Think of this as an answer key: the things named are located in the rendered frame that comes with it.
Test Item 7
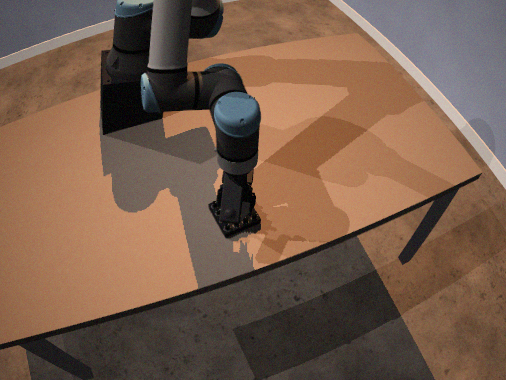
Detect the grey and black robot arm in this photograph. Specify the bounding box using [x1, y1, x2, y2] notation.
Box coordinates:
[106, 0, 261, 224]

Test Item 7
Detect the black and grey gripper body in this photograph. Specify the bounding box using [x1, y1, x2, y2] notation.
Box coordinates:
[220, 169, 254, 202]

